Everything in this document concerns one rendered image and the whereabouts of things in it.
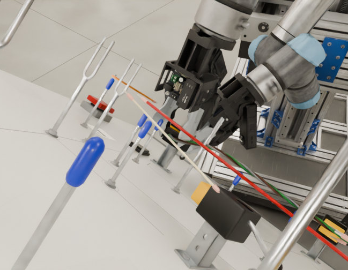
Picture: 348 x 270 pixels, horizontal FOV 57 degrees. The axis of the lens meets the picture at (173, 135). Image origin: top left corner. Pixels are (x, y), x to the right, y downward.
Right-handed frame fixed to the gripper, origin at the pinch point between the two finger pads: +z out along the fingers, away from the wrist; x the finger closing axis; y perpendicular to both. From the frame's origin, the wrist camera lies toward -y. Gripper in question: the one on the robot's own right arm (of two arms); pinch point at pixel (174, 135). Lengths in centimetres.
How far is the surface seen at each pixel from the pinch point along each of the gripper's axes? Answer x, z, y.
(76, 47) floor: -178, 73, -166
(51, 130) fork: -6.4, -3.8, 23.8
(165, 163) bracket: 0.8, 6.4, -0.5
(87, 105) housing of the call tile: -23.3, 8.0, -3.2
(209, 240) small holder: 17.1, -7.4, 26.3
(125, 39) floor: -154, 53, -196
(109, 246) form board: 11.7, -8.1, 34.6
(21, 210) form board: 6.4, -9.9, 38.4
